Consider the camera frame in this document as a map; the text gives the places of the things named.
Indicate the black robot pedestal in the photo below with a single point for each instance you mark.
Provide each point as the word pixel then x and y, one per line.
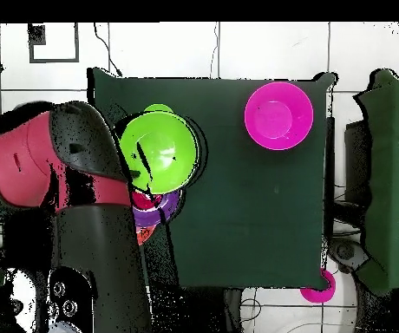
pixel 234 312

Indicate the dark green tablecloth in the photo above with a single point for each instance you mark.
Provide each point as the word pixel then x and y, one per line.
pixel 255 242

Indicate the pink bowl on floor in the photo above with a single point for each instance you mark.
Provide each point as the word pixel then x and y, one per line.
pixel 319 296

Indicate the orange-red plastic bowl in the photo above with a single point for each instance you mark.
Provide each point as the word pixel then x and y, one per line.
pixel 145 235

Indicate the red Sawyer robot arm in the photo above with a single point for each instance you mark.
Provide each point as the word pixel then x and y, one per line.
pixel 92 260

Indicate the large pink plastic bowl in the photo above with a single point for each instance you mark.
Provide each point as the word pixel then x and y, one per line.
pixel 278 116

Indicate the small green plastic bowl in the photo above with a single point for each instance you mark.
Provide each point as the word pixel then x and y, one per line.
pixel 158 107

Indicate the purple plastic bowl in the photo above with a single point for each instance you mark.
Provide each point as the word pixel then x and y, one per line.
pixel 171 204

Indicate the black chair base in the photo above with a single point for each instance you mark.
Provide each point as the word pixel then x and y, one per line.
pixel 347 253

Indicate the dark square frame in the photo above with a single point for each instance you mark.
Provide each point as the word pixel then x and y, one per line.
pixel 76 45

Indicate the red plastic cup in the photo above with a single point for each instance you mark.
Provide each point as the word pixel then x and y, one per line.
pixel 142 201

